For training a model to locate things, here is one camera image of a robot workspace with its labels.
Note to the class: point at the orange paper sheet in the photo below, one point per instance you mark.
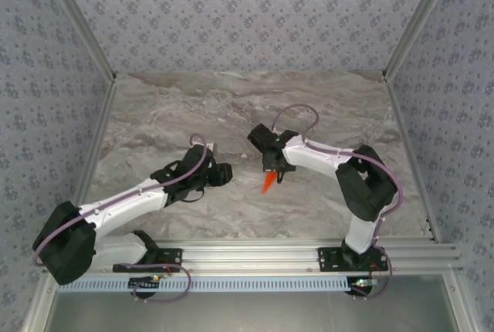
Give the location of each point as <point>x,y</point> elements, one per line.
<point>267,185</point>

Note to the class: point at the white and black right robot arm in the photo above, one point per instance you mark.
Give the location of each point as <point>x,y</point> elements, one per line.
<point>312,154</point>

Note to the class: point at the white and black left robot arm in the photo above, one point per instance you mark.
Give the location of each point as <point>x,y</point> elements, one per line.
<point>123,202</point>

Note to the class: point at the small black circuit board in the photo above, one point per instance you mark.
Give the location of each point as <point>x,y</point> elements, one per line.
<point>144,282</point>
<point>363,282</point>

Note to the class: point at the grey metal tray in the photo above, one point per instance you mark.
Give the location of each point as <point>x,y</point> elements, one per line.
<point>247,312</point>

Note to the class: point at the wide aluminium mounting rail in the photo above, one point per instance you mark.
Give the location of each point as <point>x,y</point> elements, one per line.
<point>247,258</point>

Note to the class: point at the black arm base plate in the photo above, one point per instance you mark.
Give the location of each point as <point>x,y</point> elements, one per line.
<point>171,258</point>
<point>328,260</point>

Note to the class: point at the aluminium frame post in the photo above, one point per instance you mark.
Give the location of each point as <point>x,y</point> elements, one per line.
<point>417,19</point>
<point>82,19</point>

